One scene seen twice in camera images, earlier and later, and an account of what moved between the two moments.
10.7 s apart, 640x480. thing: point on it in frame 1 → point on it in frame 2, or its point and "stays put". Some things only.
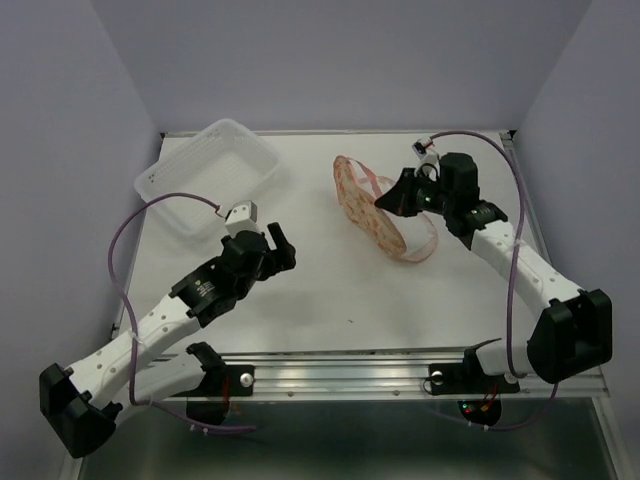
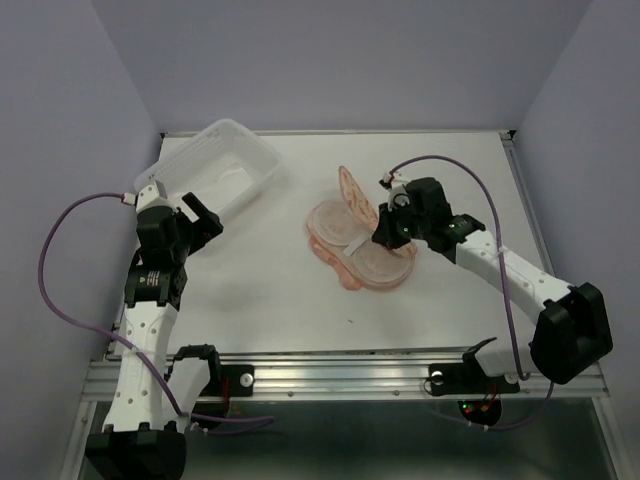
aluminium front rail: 385,375 stays put
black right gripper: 398,197 → 384,233
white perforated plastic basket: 224,164 stays put
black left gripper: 280,259 → 209,225
